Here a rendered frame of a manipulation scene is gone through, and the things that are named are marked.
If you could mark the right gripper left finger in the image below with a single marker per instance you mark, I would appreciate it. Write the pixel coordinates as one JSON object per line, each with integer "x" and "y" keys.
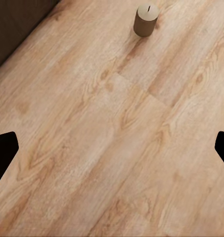
{"x": 8, "y": 148}

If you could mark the pillar candle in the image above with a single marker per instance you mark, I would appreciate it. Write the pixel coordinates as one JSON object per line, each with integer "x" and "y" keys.
{"x": 145, "y": 19}

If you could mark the cabinet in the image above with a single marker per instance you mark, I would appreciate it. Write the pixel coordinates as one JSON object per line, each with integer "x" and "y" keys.
{"x": 18, "y": 18}

